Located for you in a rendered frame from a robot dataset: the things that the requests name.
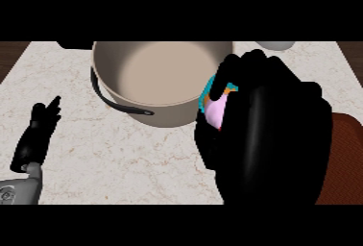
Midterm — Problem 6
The black appliance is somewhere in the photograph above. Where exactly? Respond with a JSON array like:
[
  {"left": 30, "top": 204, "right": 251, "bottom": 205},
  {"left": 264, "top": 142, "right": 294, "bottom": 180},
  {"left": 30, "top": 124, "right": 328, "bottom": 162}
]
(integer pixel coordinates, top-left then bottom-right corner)
[{"left": 55, "top": 40, "right": 95, "bottom": 51}]

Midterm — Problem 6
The brown tray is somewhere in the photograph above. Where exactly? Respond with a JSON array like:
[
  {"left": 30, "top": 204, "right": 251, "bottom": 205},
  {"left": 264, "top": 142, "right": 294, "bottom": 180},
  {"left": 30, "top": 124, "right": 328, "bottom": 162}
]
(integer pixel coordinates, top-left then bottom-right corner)
[{"left": 313, "top": 111, "right": 363, "bottom": 206}]

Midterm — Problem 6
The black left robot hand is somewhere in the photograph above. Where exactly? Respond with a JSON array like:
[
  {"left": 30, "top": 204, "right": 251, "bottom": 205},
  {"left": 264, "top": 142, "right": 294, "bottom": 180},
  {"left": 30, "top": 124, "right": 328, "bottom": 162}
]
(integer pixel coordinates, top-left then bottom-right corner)
[{"left": 9, "top": 95, "right": 64, "bottom": 174}]

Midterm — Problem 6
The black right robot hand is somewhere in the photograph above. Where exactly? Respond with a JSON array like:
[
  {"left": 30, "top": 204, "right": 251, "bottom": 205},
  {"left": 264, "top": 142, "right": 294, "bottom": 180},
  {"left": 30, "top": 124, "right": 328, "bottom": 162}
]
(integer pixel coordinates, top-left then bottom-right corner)
[{"left": 193, "top": 48, "right": 334, "bottom": 206}]

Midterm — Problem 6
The pink frosted cupcake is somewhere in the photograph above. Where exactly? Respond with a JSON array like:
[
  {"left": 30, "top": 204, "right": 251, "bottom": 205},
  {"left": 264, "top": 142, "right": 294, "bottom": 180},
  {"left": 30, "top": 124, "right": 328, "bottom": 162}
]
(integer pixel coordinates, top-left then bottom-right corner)
[{"left": 199, "top": 74, "right": 239, "bottom": 132}]

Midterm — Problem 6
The grey round object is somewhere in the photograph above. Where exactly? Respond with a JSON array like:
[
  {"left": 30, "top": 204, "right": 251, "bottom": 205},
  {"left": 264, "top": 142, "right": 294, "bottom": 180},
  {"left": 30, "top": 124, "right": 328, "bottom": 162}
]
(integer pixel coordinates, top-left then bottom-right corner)
[{"left": 254, "top": 40, "right": 298, "bottom": 52}]

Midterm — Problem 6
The beige pot with black handle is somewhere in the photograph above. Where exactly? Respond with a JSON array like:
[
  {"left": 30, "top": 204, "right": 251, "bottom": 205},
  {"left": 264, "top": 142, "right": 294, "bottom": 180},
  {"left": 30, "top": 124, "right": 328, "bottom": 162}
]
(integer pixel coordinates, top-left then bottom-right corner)
[{"left": 90, "top": 40, "right": 236, "bottom": 129}]

